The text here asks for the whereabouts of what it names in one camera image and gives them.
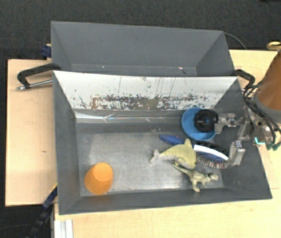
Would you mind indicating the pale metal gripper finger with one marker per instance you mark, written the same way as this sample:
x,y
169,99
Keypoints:
x,y
226,123
236,154

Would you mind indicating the blue and white hairbrush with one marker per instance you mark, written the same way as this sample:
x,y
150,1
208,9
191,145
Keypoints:
x,y
211,156

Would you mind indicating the blue bowl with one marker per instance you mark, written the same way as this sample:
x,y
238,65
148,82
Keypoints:
x,y
189,126

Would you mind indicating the pale green toy dinosaur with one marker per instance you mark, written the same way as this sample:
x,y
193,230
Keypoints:
x,y
198,178

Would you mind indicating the yellow-green toy dolphin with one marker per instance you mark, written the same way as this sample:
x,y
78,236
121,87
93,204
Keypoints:
x,y
182,154

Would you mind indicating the grey metal bin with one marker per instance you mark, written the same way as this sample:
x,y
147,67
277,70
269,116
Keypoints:
x,y
130,157

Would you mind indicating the orange cup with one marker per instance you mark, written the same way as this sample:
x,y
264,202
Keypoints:
x,y
98,178

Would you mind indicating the pale wood board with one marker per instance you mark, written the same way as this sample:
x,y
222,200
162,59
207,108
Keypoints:
x,y
28,133

